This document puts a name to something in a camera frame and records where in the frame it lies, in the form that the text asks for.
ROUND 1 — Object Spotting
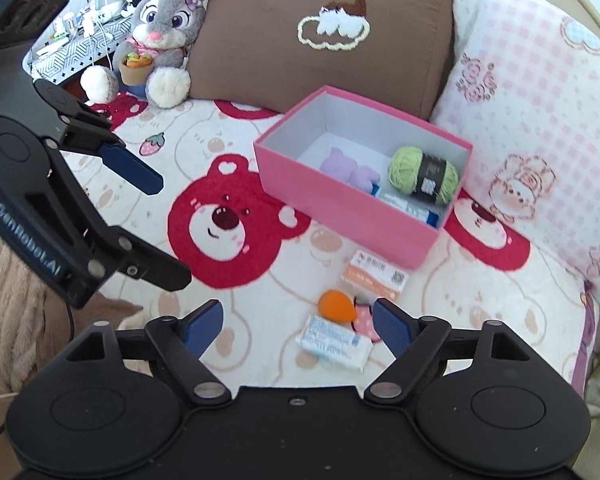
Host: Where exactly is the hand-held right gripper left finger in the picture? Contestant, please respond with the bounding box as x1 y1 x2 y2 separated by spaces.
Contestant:
65 299 232 407

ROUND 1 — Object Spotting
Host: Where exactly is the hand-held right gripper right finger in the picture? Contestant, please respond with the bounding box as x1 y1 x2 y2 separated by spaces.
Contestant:
364 297 531 407

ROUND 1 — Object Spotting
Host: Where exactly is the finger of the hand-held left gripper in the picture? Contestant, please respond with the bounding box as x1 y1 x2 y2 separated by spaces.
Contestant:
45 140 193 291
32 80 163 196

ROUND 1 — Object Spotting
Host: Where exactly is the pink polka dot pouch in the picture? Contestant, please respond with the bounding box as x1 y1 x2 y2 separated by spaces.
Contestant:
352 300 387 344

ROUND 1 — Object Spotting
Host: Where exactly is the orange white floss box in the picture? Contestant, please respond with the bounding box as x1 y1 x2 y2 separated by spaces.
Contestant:
341 250 410 303

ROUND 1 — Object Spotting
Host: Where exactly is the orange makeup sponge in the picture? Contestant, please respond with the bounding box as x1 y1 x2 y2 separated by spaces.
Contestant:
318 289 358 325

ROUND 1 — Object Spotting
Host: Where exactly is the white tissue packet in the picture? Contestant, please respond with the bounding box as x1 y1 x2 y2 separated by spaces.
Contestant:
296 314 373 373

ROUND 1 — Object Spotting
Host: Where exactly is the blue tissue packet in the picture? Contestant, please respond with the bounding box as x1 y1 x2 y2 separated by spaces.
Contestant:
372 185 441 231

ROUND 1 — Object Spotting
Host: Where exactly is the pink cardboard box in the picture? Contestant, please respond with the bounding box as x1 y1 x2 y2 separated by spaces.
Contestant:
253 86 473 270

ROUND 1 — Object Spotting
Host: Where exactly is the purple plush toy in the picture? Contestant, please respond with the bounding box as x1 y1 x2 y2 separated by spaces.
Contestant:
321 147 381 192

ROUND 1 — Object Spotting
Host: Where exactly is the printed bear blanket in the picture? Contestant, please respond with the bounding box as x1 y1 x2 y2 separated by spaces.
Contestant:
25 75 600 411

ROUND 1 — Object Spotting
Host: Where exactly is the side table with patterned cloth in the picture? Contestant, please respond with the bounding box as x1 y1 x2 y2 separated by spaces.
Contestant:
27 7 133 86

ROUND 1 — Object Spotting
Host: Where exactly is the beige fuzzy cloth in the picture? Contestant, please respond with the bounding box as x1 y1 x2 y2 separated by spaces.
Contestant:
0 232 146 461

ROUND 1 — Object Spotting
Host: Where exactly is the grey bunny plush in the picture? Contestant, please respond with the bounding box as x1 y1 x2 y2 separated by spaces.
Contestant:
80 0 228 110

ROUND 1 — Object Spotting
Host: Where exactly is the green yarn ball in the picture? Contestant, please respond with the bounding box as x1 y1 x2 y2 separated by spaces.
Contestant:
387 146 459 206

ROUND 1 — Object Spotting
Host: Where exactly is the brown pillow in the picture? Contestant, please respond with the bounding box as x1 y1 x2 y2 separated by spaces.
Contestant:
187 0 456 121

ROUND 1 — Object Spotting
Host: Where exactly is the pink plaid pillow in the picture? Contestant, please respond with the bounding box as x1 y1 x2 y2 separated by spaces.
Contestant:
430 0 600 306

